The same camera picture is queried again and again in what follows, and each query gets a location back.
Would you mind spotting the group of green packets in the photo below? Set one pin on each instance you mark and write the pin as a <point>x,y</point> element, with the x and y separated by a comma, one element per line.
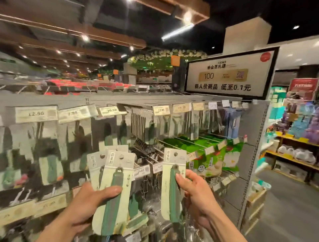
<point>209,154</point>

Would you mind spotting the wooden display stand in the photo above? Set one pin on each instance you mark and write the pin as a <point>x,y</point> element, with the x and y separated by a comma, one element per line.
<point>294,157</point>

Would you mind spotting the kitchen tools display rack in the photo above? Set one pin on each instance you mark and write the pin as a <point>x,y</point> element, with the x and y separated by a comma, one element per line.
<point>249,139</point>

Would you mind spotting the green foliage ceiling decor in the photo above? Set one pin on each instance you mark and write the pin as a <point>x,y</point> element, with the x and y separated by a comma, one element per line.
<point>159,59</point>

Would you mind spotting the row of price tags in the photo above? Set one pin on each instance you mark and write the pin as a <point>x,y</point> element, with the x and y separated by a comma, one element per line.
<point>36,113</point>

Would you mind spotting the black chalkboard pillar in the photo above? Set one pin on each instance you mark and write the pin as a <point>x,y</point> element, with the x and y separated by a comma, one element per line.
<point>180,77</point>

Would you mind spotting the person's left hand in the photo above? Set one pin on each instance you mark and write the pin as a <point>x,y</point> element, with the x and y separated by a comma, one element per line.
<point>87,209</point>

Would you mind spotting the black headed green peeler packet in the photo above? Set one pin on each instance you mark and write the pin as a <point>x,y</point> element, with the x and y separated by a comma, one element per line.
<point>119,162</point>
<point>95,162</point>

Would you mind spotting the red standing sign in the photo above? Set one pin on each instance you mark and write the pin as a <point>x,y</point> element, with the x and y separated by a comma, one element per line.
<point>303,87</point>

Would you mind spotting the person's right hand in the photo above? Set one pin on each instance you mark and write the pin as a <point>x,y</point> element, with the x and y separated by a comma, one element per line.
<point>199,197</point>

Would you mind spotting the rows of hanging utensil packets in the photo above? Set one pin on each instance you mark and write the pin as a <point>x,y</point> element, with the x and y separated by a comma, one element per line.
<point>45,154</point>

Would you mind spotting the white promo sign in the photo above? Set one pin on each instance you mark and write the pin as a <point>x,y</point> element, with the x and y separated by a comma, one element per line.
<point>219,87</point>

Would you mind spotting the orange aisle number sign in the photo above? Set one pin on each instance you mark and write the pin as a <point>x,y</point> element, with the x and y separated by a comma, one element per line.
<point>175,61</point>

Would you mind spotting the blue card packets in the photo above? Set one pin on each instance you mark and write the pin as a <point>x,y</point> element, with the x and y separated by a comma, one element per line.
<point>232,122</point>

